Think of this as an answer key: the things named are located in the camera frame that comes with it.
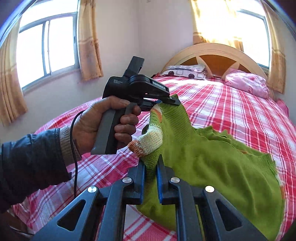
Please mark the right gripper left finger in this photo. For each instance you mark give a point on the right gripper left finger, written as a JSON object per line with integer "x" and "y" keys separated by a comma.
{"x": 97, "y": 213}

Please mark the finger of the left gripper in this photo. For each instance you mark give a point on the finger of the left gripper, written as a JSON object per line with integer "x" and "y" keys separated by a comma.
{"x": 170, "y": 100}
{"x": 147, "y": 105}

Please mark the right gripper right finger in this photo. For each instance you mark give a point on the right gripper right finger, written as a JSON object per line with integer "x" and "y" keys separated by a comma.
{"x": 202, "y": 213}

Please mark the green striped knit sweater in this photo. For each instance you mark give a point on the green striped knit sweater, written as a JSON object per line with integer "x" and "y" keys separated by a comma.
{"x": 247, "y": 178}

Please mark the dark blue jacket forearm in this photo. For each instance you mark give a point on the dark blue jacket forearm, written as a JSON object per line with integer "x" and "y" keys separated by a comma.
{"x": 34, "y": 163}

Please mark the white patterned pillow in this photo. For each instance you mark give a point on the white patterned pillow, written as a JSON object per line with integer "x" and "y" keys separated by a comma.
{"x": 198, "y": 71}

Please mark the yellow side window curtain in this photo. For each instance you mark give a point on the yellow side window curtain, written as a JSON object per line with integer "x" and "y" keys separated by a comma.
{"x": 88, "y": 44}

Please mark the cream wooden headboard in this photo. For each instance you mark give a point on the cream wooden headboard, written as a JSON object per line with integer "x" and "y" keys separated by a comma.
{"x": 218, "y": 59}

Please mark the pink pillow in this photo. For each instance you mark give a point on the pink pillow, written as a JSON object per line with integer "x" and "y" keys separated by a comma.
{"x": 247, "y": 82}

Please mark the yellow curtain left of headboard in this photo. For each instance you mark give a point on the yellow curtain left of headboard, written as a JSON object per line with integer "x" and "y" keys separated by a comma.
{"x": 216, "y": 22}

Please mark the yellow curtain of headboard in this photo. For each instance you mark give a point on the yellow curtain of headboard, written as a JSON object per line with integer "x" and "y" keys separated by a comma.
{"x": 216, "y": 22}
{"x": 277, "y": 63}

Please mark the side window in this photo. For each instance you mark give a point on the side window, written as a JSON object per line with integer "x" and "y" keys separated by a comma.
{"x": 47, "y": 41}

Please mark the red plaid bed sheet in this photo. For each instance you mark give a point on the red plaid bed sheet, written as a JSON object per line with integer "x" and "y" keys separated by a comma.
{"x": 259, "y": 123}

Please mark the yellow curtain right of headboard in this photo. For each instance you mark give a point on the yellow curtain right of headboard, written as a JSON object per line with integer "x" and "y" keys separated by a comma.
{"x": 277, "y": 63}

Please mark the headboard window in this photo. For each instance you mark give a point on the headboard window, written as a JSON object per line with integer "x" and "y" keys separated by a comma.
{"x": 255, "y": 36}

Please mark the pink blanket edge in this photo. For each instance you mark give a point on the pink blanket edge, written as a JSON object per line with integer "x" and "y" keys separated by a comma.
{"x": 281, "y": 104}

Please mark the yellow side curtain far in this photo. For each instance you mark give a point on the yellow side curtain far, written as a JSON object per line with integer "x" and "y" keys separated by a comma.
{"x": 12, "y": 101}

